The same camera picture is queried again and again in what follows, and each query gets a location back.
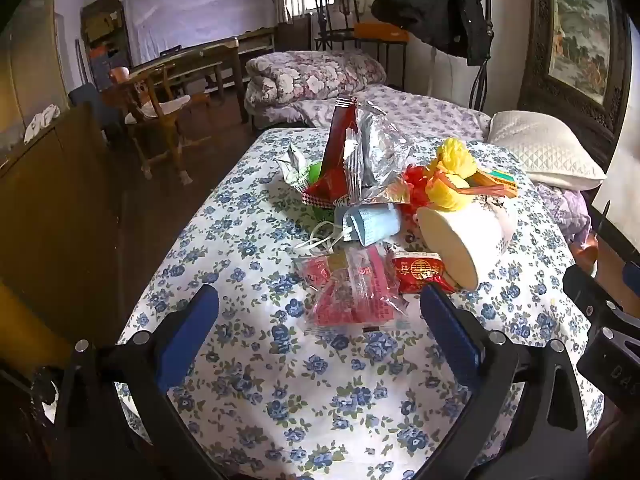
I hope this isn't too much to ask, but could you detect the silver foil packet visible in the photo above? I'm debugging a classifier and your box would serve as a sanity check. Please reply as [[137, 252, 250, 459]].
[[350, 100, 416, 196]]

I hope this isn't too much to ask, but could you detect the white quilted pillow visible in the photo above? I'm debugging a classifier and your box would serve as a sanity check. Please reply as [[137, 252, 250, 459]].
[[486, 109, 608, 192]]

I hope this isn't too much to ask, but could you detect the flat orange box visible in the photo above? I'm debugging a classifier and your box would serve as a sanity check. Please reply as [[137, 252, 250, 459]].
[[354, 21, 410, 43]]

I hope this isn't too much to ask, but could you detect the purple cloth bundle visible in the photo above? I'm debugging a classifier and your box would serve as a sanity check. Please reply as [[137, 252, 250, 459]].
[[537, 182, 596, 246]]

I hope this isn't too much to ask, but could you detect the blue chair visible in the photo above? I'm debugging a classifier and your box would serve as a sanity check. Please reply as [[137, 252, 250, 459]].
[[67, 82, 126, 136]]

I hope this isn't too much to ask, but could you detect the purple floral bedsheet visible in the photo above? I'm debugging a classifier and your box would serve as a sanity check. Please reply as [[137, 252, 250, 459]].
[[292, 84, 493, 143]]

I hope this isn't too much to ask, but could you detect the red snack packet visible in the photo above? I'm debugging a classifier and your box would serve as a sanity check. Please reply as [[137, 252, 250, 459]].
[[301, 96, 368, 209]]

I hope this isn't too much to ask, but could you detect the orange green box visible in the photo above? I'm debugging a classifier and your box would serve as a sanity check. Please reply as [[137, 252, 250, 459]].
[[470, 169, 518, 198]]

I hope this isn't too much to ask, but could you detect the light wooden chair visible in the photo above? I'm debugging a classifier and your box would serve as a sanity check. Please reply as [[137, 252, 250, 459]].
[[117, 65, 213, 183]]

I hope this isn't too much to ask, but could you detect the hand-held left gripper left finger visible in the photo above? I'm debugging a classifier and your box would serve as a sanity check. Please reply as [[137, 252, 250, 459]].
[[47, 284, 226, 480]]

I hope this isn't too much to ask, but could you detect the white sheet cover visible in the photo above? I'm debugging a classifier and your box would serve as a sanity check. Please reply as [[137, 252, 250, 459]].
[[122, 0, 278, 63]]

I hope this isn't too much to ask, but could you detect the brown pot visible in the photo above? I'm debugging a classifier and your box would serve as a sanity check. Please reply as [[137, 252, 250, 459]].
[[570, 237, 601, 278]]

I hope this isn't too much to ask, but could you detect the wooden shelf unit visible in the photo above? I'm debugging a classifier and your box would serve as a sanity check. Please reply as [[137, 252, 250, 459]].
[[80, 0, 132, 91]]

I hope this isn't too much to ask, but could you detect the wooden desk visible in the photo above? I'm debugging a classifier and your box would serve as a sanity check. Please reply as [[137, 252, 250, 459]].
[[127, 37, 251, 126]]

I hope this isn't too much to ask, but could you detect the red ball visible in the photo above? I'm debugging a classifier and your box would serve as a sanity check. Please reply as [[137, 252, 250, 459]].
[[400, 162, 441, 216]]

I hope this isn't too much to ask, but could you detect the yellow tissue flower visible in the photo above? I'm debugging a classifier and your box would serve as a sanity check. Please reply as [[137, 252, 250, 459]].
[[425, 138, 476, 211]]

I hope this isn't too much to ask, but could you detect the black metal coat rack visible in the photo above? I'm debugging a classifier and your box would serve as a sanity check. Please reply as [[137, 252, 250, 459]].
[[467, 0, 496, 111]]

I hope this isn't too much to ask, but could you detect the black spindle chair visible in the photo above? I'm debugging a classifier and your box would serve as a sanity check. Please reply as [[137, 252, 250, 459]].
[[310, 0, 366, 53]]

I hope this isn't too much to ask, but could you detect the red candy packet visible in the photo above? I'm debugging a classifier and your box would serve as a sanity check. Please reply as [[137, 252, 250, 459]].
[[390, 251, 457, 295]]

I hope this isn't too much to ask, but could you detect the brown wooden cabinet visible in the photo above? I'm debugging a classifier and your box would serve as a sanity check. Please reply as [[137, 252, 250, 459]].
[[0, 105, 126, 361]]

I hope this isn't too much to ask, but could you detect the white cloth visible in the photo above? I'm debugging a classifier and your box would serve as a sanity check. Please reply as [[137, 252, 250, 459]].
[[22, 104, 62, 143]]

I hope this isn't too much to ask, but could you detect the clear red printed wrapper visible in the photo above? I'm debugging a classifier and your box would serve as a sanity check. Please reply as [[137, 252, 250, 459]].
[[295, 245, 412, 333]]

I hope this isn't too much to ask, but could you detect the blue floral blanket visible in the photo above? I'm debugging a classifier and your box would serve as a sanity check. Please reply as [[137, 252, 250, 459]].
[[115, 127, 606, 480]]

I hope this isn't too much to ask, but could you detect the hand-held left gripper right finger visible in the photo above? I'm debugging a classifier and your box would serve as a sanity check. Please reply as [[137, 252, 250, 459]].
[[419, 284, 591, 480]]

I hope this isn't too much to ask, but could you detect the folded floral quilt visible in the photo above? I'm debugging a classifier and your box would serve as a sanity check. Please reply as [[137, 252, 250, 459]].
[[244, 51, 388, 111]]

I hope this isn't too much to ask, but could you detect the blue face mask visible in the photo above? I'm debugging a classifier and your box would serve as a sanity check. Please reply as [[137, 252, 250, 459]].
[[294, 204, 402, 257]]

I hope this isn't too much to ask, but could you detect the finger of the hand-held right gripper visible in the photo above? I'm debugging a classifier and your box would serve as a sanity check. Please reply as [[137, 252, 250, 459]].
[[562, 264, 640, 331], [621, 259, 640, 293]]

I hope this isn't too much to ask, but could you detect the dark framed landscape painting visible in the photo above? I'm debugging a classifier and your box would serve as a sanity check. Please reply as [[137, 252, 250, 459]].
[[517, 0, 633, 161]]

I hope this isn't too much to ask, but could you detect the white seat cushion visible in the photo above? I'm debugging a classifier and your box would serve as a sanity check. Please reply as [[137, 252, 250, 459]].
[[125, 94, 192, 123]]

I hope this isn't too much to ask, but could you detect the black jacket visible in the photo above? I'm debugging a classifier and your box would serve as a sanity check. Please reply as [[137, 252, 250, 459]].
[[371, 0, 493, 66]]

